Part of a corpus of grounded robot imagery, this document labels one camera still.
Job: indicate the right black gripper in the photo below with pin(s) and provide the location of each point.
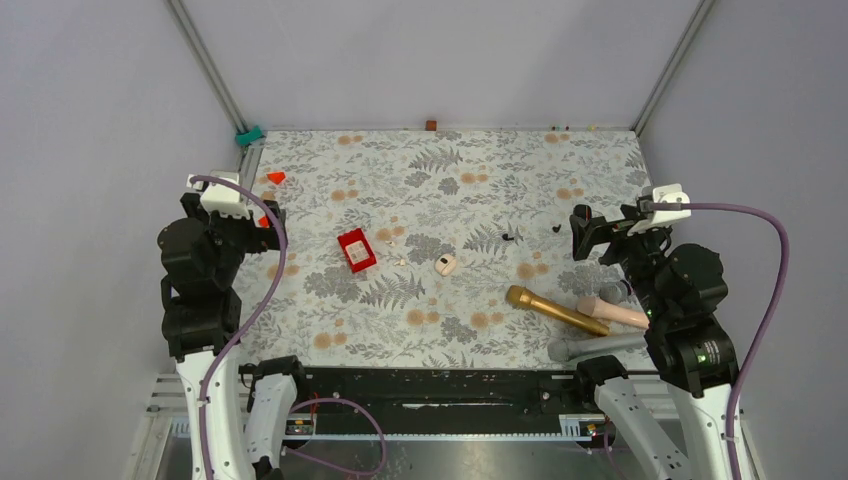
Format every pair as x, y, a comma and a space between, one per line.
594, 228

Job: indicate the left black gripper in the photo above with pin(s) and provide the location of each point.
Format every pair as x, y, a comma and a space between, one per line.
262, 238

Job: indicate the pink earbud charging case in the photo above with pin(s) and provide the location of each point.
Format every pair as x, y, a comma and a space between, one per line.
445, 265

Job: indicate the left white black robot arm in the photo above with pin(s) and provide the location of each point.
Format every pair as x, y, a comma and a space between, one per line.
201, 254

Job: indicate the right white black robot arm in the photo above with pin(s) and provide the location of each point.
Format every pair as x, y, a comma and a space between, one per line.
679, 290

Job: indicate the red triangular block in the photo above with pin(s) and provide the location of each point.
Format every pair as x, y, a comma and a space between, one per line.
276, 177

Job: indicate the purple glitter microphone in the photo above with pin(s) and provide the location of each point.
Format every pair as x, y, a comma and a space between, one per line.
615, 292

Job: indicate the pink microphone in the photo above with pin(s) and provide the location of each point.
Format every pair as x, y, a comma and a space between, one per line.
600, 309

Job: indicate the gold microphone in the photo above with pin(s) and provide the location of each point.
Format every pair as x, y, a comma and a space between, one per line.
522, 297

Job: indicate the teal block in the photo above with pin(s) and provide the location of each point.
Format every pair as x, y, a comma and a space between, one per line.
246, 138

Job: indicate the red box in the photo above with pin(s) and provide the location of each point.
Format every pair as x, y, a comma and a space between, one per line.
357, 250

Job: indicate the grey microphone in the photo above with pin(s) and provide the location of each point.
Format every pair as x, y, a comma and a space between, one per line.
564, 350

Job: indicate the floral table mat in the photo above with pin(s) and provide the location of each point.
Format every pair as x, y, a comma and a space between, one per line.
432, 193

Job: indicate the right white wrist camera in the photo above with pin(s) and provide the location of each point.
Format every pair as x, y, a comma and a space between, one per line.
660, 207

